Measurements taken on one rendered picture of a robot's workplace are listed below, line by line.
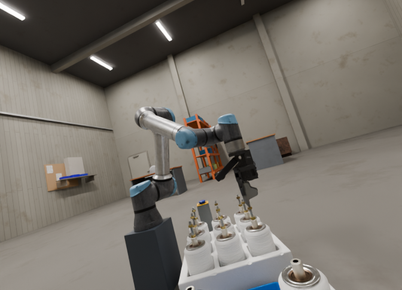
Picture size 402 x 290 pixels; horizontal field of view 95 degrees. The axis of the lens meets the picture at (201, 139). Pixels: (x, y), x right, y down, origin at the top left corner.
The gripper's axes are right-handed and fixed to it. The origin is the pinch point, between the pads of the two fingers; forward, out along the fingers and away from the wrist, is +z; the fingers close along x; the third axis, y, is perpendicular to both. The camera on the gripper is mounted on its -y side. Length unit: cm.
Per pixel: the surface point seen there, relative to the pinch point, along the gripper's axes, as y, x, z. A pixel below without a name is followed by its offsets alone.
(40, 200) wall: -726, 403, -53
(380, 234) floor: 52, 34, 34
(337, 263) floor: 26.5, 15.6, 34.5
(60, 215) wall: -726, 459, 18
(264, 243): 2.3, -4.5, 13.4
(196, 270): -22.0, -11.3, 15.6
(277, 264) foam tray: 4.6, -7.0, 19.3
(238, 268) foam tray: -7.6, -10.4, 17.0
